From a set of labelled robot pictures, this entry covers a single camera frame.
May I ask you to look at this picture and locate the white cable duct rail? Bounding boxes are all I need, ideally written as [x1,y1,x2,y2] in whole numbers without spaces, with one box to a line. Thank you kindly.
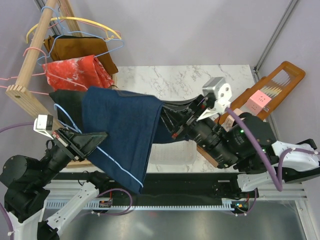
[44,199,249,211]

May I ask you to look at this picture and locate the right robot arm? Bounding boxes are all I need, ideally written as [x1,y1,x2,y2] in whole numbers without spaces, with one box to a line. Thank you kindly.
[160,93,320,197]

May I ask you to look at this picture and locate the purple cable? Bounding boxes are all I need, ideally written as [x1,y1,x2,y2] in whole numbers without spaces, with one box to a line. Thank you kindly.
[0,121,36,237]
[226,107,318,192]

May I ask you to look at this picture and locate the pink cube power socket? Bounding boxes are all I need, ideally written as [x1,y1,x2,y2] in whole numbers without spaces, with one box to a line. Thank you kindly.
[244,90,272,115]

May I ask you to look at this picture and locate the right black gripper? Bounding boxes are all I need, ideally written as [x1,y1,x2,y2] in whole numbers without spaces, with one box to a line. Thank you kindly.
[152,93,239,169]

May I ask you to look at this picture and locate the brown wooden tray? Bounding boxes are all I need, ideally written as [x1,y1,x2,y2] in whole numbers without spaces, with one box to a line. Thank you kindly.
[196,60,306,168]

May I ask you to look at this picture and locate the black jeans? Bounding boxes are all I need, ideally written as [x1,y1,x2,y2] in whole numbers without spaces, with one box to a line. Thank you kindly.
[49,89,86,132]

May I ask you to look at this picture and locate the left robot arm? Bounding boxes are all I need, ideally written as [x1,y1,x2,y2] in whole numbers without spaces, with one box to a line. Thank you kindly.
[0,128,110,240]

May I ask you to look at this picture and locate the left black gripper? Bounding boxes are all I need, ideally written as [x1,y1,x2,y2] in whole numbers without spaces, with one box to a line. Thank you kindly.
[35,125,110,185]

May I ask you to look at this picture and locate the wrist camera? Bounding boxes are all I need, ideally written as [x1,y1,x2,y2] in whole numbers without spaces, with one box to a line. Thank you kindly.
[33,114,54,139]
[198,76,232,120]

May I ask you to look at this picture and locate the brown trousers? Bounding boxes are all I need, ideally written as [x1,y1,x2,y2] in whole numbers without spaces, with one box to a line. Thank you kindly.
[43,35,118,75]

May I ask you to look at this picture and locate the wooden clothes rack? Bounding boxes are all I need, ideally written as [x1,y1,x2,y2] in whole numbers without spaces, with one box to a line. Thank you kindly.
[5,0,118,169]

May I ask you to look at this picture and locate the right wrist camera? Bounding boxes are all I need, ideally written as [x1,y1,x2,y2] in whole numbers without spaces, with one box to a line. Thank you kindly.
[198,76,232,120]

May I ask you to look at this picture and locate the red white patterned trousers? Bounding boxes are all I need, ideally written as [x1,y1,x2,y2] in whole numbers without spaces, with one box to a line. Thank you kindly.
[42,55,114,92]

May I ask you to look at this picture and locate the light blue wire hanger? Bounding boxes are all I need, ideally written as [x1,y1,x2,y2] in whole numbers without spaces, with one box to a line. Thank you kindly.
[53,103,144,188]

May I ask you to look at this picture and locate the white plastic basket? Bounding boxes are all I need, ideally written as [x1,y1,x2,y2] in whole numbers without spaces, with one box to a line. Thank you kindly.
[149,140,197,165]

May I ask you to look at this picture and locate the dark blue jeans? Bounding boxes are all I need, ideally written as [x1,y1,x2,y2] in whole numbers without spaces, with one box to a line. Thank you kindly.
[81,87,175,194]

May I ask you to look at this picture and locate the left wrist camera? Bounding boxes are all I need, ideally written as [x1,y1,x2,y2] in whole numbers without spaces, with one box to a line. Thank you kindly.
[33,114,54,139]

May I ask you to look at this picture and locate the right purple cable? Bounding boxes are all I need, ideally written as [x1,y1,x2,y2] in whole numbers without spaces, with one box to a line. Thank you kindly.
[226,107,318,192]

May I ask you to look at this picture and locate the yellow plastic hanger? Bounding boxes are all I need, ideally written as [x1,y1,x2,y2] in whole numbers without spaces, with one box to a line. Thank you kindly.
[26,16,123,43]

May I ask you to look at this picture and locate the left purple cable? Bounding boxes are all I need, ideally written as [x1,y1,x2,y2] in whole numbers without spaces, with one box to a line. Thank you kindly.
[0,121,36,237]

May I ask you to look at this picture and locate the peach cube power socket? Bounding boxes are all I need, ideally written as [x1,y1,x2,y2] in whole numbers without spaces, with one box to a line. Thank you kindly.
[222,108,243,132]

